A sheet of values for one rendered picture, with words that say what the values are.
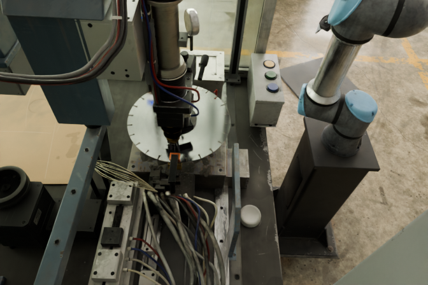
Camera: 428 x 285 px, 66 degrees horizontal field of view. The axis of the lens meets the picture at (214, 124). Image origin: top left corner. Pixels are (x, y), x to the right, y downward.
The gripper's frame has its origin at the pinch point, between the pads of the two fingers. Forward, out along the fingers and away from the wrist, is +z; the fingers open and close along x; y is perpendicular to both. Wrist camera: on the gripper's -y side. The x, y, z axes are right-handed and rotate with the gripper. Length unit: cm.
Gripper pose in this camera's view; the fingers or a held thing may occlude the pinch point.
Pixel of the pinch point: (327, 42)
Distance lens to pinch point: 156.8
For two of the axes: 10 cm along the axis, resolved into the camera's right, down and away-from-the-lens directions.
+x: -6.2, -6.3, 4.8
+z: -0.5, 6.4, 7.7
